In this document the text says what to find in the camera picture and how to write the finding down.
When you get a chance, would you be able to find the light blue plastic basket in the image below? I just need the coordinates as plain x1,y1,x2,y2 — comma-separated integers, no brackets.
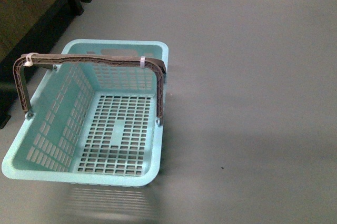
2,39,169,187

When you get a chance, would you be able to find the white cable tie right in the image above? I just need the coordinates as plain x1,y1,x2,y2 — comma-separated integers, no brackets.
140,56,146,69

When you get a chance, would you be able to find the white cable tie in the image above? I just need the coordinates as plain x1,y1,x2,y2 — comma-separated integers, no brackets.
140,56,146,69
24,53,34,67

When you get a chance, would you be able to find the white cable tie left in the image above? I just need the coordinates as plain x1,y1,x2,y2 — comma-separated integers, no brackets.
24,53,34,67

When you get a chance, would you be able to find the black shelf frame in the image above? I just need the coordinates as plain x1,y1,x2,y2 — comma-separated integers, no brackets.
1,0,91,128

